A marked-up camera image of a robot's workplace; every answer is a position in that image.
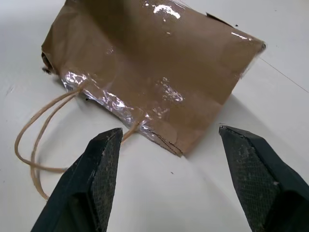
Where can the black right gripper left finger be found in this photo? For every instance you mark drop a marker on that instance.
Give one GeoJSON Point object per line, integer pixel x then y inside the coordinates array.
{"type": "Point", "coordinates": [82, 193]}

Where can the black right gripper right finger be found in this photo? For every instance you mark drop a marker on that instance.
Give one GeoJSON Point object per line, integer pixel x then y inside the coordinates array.
{"type": "Point", "coordinates": [265, 183]}

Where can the brown paper bag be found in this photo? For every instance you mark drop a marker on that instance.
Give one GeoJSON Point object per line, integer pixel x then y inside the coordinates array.
{"type": "Point", "coordinates": [149, 72]}

